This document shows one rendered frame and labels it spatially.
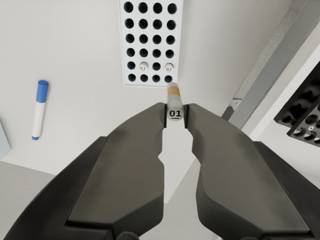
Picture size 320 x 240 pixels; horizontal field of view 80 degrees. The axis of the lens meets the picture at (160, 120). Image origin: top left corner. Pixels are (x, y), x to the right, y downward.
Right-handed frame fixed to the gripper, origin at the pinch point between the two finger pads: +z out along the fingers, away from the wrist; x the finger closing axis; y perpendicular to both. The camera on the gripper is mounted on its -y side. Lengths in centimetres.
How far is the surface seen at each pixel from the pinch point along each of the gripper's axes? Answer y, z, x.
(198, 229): 191, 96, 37
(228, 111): 50, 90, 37
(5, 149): 22.0, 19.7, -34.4
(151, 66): 3.1, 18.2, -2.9
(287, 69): 0.5, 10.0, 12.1
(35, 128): 16.6, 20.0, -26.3
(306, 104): 4.8, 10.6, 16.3
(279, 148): 14.6, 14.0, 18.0
